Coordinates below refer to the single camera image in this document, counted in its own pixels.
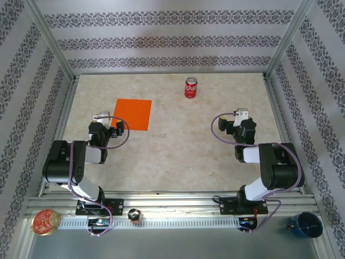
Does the orange paper sheet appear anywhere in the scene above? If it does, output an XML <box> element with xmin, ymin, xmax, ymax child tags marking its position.
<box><xmin>111</xmin><ymin>98</ymin><xmax>153</xmax><ymax>132</ymax></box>

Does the red soda can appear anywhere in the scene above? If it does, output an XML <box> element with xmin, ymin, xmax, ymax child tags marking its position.
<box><xmin>184</xmin><ymin>77</ymin><xmax>199</xmax><ymax>100</ymax></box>

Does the small dark brown knob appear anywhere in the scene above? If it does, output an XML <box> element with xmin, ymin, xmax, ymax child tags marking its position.
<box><xmin>127</xmin><ymin>208</ymin><xmax>143</xmax><ymax>223</ymax></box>

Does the small circuit board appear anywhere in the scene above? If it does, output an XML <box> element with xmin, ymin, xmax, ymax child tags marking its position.
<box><xmin>239</xmin><ymin>216</ymin><xmax>257</xmax><ymax>226</ymax></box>
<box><xmin>88</xmin><ymin>219</ymin><xmax>112</xmax><ymax>227</ymax></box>

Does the round gold red tin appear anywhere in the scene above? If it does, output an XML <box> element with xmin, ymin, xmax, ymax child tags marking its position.
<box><xmin>30</xmin><ymin>208</ymin><xmax>62</xmax><ymax>237</ymax></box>

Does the blue enamel mug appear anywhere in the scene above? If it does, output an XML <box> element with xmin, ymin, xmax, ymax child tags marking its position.
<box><xmin>286</xmin><ymin>211</ymin><xmax>324</xmax><ymax>239</ymax></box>

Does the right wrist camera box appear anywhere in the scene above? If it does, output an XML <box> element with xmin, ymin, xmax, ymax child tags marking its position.
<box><xmin>233</xmin><ymin>108</ymin><xmax>249</xmax><ymax>127</ymax></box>

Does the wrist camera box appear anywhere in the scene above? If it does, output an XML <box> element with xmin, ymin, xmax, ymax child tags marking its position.
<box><xmin>93</xmin><ymin>111</ymin><xmax>112</xmax><ymax>121</ymax></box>
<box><xmin>233</xmin><ymin>108</ymin><xmax>249</xmax><ymax>127</ymax></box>

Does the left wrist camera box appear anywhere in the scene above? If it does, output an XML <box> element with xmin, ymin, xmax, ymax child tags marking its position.
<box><xmin>93</xmin><ymin>111</ymin><xmax>112</xmax><ymax>121</ymax></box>

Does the aluminium side rail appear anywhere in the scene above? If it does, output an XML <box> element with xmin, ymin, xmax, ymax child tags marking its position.
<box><xmin>262</xmin><ymin>73</ymin><xmax>307</xmax><ymax>194</ymax></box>
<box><xmin>38</xmin><ymin>75</ymin><xmax>80</xmax><ymax>197</ymax></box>

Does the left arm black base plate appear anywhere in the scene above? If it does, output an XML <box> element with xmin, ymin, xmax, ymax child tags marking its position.
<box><xmin>75</xmin><ymin>198</ymin><xmax>125</xmax><ymax>217</ymax></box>

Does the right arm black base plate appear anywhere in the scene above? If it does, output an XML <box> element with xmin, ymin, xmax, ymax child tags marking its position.
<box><xmin>219</xmin><ymin>196</ymin><xmax>269</xmax><ymax>216</ymax></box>

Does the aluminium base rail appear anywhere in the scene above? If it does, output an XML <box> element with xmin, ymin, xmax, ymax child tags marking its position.
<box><xmin>25</xmin><ymin>191</ymin><xmax>321</xmax><ymax>219</ymax></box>

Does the aluminium frame post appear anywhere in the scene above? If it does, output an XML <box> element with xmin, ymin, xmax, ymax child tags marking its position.
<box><xmin>265</xmin><ymin>0</ymin><xmax>315</xmax><ymax>79</ymax></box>
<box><xmin>22</xmin><ymin>0</ymin><xmax>77</xmax><ymax>79</ymax></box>

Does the white slotted cable duct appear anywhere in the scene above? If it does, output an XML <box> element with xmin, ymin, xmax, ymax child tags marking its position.
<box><xmin>57</xmin><ymin>217</ymin><xmax>241</xmax><ymax>230</ymax></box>

